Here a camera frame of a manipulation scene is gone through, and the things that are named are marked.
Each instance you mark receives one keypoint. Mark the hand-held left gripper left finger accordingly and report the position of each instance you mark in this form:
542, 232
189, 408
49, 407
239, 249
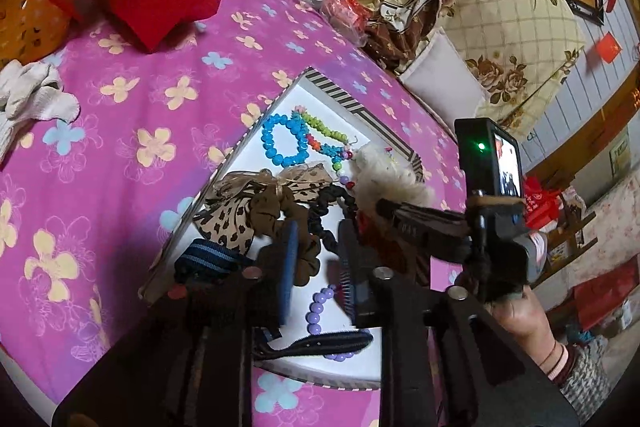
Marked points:
289, 272

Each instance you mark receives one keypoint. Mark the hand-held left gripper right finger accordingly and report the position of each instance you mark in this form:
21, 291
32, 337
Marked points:
347, 277

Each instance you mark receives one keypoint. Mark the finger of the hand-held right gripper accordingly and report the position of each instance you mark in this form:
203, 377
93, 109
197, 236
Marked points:
440, 242
425, 212

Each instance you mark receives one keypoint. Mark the cream fluffy pompom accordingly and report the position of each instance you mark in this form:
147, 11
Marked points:
385, 177

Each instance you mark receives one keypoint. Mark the navy striped headband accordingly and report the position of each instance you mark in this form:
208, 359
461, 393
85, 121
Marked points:
210, 259

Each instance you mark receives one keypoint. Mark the white tray with striped rim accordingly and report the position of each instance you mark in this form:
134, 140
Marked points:
360, 132

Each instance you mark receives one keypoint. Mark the multicolour bead strand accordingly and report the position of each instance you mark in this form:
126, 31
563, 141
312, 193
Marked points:
325, 149

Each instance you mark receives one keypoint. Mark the person's right hand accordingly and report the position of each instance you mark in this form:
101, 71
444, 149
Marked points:
520, 322

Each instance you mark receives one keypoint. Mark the red gift bag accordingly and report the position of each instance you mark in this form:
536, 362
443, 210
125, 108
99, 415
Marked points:
542, 204

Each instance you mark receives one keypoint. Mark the brown scrunchie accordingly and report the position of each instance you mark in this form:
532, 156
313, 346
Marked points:
265, 207

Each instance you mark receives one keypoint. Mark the black scrunchie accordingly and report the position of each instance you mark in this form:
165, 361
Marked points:
325, 199

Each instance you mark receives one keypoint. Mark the leopard print bow scrunchie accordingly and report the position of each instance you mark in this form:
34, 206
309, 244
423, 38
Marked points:
225, 212

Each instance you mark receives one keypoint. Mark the white pillow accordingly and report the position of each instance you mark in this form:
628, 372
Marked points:
445, 77

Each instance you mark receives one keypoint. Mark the wooden chair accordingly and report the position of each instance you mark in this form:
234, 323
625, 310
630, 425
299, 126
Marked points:
570, 237

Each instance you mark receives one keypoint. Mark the cream floral quilt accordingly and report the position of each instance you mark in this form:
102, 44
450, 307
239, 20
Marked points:
515, 22

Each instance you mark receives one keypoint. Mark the red cloth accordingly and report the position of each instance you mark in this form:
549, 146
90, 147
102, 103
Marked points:
605, 297

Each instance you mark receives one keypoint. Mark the pink floral blanket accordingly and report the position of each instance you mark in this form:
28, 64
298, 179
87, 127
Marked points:
125, 157

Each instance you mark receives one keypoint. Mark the white knit glove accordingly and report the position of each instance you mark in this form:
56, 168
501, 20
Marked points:
45, 97
10, 132

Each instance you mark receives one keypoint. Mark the orange plastic basket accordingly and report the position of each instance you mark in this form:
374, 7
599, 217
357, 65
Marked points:
30, 7

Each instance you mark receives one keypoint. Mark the red paper wall sticker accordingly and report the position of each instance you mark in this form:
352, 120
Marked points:
610, 48

